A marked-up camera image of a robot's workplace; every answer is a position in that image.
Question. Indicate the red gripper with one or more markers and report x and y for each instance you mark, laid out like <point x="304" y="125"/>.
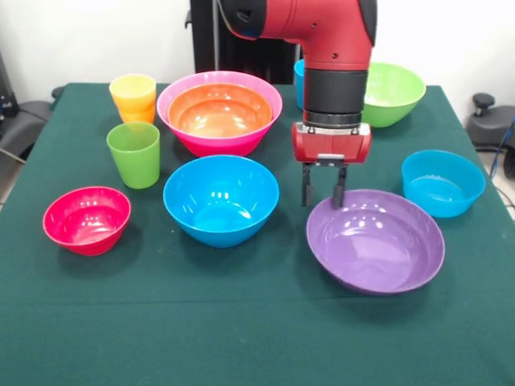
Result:
<point x="332" y="144"/>

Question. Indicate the purple bowl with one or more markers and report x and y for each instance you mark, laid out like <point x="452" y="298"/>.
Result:
<point x="374" y="245"/>

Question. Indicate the large blue bowl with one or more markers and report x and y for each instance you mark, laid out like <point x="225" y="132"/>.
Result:
<point x="219" y="201"/>

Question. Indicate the large pink bowl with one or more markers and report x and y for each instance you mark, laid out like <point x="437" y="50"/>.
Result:
<point x="217" y="146"/>

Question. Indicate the orange bowl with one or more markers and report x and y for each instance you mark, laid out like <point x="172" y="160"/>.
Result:
<point x="219" y="116"/>

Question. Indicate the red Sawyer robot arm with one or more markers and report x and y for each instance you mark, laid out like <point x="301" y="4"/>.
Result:
<point x="330" y="24"/>

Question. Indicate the blue cup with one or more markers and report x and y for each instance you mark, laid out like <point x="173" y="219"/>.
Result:
<point x="299" y="84"/>

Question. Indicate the small translucent blue bowl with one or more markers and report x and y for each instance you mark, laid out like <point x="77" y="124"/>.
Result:
<point x="442" y="193"/>

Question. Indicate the green bowl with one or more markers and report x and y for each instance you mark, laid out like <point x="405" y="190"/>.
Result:
<point x="398" y="96"/>

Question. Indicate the dark green tablecloth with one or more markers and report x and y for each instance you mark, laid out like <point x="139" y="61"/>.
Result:
<point x="257" y="321"/>

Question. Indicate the green cup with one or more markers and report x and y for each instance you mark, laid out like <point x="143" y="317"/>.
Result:
<point x="134" y="165"/>

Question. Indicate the orange cup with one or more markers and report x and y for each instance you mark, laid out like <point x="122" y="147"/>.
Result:
<point x="137" y="117"/>

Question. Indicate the yellow cup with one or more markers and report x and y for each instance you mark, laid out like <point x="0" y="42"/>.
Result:
<point x="133" y="86"/>

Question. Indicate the small pink bowl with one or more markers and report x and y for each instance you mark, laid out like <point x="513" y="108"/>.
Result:
<point x="86" y="221"/>

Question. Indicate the grey pedestal foot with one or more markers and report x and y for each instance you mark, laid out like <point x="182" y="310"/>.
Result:
<point x="489" y="128"/>
<point x="24" y="120"/>

